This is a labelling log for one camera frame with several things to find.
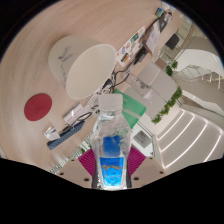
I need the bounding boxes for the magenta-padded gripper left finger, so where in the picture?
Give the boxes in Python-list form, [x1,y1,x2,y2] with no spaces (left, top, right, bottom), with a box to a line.
[56,148,99,189]

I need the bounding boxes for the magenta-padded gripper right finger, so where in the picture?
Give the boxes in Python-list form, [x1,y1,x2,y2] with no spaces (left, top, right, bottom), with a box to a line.
[126,146,168,189]

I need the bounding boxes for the clear blue-label water bottle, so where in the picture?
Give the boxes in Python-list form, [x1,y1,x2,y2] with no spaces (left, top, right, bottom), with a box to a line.
[89,93,134,191]

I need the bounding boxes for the dark blue keyboard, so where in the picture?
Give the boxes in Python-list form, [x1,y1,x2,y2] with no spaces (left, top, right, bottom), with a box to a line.
[46,120,86,151]

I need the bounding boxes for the white flat packet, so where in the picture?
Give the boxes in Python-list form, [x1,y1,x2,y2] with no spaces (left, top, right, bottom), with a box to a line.
[63,102,84,124]
[43,125,61,141]

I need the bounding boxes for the ceiling light strips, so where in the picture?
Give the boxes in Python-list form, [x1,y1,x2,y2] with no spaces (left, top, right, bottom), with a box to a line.
[156,109,224,171]

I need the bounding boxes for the flat round red coaster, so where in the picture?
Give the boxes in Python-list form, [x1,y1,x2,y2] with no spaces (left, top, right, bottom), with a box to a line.
[23,93,53,122]

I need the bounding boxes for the tall clear white-cap bottle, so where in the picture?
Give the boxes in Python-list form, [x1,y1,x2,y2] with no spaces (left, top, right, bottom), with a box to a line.
[128,73,156,103]

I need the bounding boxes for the white cabinet with plants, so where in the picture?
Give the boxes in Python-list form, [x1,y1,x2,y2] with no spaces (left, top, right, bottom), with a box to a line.
[138,61,184,125]

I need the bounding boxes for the small potted plants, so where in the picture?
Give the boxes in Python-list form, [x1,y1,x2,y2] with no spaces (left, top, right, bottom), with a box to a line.
[165,59,179,77]

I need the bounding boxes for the white cup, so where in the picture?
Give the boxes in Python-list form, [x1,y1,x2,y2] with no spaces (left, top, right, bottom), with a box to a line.
[47,35,118,101]

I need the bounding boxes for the colourful sticker sheet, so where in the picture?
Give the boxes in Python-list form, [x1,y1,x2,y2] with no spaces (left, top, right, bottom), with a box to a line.
[115,25,146,68]

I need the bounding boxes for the black chair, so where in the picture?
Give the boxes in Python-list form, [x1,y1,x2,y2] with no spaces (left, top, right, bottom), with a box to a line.
[164,32,181,51]

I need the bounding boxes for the open notebook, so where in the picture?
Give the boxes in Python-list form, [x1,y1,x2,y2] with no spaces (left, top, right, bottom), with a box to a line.
[144,21,164,54]

